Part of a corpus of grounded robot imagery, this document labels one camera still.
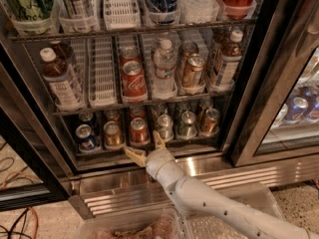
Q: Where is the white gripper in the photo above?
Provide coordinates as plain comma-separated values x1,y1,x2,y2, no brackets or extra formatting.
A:
124,130,175,179

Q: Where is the red coke can bottom shelf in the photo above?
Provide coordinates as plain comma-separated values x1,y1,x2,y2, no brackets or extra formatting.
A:
130,118,150,145

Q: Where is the red coke can shelf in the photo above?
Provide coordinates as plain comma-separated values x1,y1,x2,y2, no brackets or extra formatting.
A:
130,118,150,145
121,61,148,103

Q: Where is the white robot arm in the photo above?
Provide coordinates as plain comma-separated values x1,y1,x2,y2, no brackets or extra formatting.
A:
124,131,319,239

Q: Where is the white green can front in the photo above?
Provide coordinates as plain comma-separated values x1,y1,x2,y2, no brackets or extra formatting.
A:
156,115,173,142

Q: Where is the white green can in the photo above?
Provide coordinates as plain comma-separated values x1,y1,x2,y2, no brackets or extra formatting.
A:
156,115,173,142
151,103,168,120

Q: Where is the orange soda can front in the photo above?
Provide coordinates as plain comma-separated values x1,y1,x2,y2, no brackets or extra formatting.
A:
104,121,125,149

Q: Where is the orange soda can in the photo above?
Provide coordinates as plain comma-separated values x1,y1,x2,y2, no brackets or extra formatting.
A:
104,110,121,123
104,121,125,149

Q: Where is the white green can behind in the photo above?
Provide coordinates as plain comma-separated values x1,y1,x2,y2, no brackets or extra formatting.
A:
151,103,168,120

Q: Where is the green soda can front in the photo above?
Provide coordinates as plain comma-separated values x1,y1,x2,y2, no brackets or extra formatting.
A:
176,112,196,139

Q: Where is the green soda can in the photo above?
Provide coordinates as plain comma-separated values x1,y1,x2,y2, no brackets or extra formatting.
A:
174,102,190,118
176,112,196,139

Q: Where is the orange soda can behind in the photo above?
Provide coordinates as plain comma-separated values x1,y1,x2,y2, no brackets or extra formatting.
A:
104,110,121,123

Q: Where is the green soda can behind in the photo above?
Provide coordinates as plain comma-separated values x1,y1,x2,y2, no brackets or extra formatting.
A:
174,102,190,118

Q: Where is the blue pepsi can front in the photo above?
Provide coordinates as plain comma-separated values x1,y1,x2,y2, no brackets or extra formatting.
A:
76,124,100,151

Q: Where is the gold soda can front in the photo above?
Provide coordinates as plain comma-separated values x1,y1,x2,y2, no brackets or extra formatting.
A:
199,109,220,134

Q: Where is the gold soda can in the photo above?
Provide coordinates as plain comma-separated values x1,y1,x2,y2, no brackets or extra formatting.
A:
199,109,220,134
198,97,213,113

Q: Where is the blue pepsi can behind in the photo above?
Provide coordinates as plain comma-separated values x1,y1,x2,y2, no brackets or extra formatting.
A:
78,112,99,130

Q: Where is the gold soda can behind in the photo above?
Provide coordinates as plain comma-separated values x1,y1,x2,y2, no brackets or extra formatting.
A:
198,97,213,113

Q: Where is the red coke can middle shelf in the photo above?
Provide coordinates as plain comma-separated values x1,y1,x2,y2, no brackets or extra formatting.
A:
121,61,148,103

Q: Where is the gold can middle front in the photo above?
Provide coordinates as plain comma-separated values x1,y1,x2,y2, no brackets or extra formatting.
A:
182,54,205,88

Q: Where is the red coke can middle behind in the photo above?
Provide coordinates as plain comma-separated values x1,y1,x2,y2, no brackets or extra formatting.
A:
120,47,141,66

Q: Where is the gold can middle behind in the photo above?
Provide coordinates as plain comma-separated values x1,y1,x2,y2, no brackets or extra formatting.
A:
178,41,198,72

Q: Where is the empty white shelf tray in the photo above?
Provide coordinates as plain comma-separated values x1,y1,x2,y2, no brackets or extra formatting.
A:
88,37,117,109

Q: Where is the right fridge glass door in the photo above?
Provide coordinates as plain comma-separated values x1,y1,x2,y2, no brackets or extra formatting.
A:
233,0,319,166

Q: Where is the blue can behind right door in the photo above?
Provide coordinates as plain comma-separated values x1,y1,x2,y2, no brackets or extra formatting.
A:
284,97,308,124

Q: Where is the clear bottle top shelf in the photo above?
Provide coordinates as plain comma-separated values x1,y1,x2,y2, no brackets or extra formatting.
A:
178,0,219,24

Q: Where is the silver can top shelf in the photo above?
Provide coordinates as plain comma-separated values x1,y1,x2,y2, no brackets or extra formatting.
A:
64,0,94,19

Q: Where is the green can top shelf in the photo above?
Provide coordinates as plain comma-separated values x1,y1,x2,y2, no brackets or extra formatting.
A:
0,0,57,22

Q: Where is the clear bin with snacks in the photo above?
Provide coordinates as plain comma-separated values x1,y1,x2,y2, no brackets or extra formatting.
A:
74,206,185,239

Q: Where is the clear bin with bubble wrap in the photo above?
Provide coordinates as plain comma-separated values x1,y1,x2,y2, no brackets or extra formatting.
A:
182,183,285,239

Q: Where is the clear water bottle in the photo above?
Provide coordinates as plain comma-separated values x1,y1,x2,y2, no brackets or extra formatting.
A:
153,39,176,95

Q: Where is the tea bottle left front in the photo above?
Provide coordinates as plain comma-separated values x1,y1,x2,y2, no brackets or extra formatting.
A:
40,48,84,111

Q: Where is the tea bottle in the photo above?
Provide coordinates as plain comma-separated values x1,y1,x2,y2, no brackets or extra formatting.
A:
50,41,77,67
40,48,84,111
208,28,229,69
211,28,243,90

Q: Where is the tea bottle right front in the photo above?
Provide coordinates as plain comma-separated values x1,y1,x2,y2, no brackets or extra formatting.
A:
211,28,243,90

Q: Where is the tea bottle right behind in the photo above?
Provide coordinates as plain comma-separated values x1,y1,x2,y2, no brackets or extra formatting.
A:
208,28,229,69

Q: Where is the tea bottle left behind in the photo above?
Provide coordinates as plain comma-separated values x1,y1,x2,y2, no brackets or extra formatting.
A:
50,41,77,67

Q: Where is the empty white top tray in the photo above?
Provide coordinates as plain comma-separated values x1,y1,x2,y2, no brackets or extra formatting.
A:
104,0,141,30

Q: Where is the orange cable on floor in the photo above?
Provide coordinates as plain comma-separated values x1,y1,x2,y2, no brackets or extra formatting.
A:
0,170,40,239

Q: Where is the black cable on floor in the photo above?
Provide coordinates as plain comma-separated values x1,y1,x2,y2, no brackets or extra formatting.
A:
0,140,32,239

